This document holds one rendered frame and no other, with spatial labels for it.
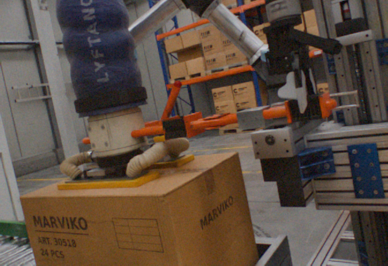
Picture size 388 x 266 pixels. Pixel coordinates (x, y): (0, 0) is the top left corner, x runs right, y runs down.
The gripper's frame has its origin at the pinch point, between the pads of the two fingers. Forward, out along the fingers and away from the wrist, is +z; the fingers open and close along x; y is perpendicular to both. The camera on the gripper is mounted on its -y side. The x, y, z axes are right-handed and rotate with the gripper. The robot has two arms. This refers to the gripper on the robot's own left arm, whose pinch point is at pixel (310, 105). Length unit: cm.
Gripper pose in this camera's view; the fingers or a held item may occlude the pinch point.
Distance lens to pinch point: 84.3
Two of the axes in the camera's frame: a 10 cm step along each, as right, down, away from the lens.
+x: -5.2, 1.5, -8.4
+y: -8.3, 1.3, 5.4
